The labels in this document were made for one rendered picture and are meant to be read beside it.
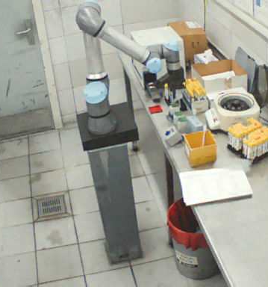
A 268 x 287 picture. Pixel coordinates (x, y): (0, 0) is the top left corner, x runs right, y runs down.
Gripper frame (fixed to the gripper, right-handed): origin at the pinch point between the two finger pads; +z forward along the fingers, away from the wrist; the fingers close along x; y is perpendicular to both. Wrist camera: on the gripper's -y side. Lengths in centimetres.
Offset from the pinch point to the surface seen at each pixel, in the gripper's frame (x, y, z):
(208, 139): -33.5, 7.6, 4.9
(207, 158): -45.7, 2.5, 6.5
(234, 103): -17.5, 29.6, -2.2
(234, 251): -103, -8, 10
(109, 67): 170, -6, 50
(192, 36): 73, 40, -6
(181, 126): -15.3, -0.8, 6.1
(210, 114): -11.4, 17.7, 5.4
